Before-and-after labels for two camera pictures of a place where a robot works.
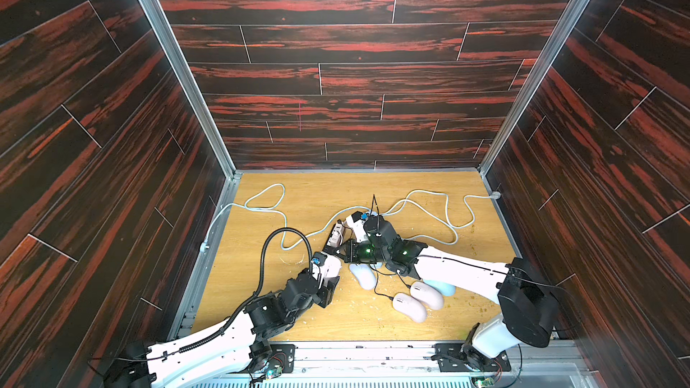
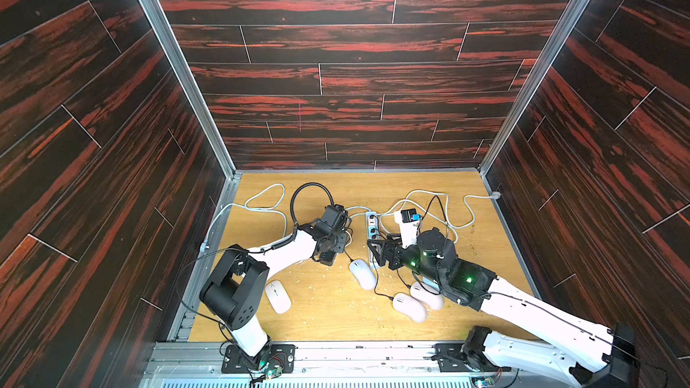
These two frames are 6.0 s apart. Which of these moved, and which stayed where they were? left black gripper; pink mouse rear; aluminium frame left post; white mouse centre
Moved: left black gripper
Stayed: pink mouse rear; white mouse centre; aluminium frame left post
